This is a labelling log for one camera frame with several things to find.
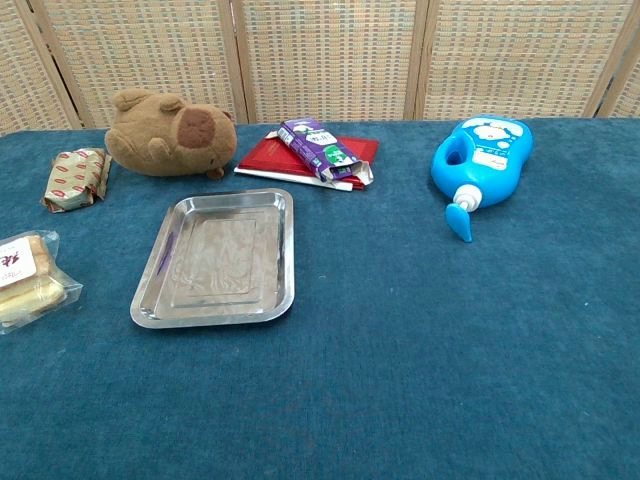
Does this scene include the stainless steel tray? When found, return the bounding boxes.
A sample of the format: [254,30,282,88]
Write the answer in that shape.
[130,188,295,330]

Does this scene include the bread in clear plastic bag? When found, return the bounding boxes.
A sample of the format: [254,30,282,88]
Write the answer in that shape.
[0,230,84,336]

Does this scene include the purple milk carton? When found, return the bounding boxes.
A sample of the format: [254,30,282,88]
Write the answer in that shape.
[277,117,374,183]

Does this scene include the red booklet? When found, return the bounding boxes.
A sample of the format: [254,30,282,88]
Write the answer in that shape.
[234,133,381,193]

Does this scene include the blue table cloth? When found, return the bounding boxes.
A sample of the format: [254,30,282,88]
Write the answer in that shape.
[0,117,640,480]

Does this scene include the woven folding screen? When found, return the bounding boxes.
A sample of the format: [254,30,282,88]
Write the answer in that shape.
[0,0,640,137]

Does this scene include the blue pump bottle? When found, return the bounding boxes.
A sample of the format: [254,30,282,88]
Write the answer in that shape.
[430,115,535,244]

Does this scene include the brown capybara plush toy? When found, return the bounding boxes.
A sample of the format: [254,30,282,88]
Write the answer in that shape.
[104,88,239,180]

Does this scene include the snack pack with red print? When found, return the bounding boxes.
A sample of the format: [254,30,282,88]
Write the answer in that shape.
[40,147,113,214]

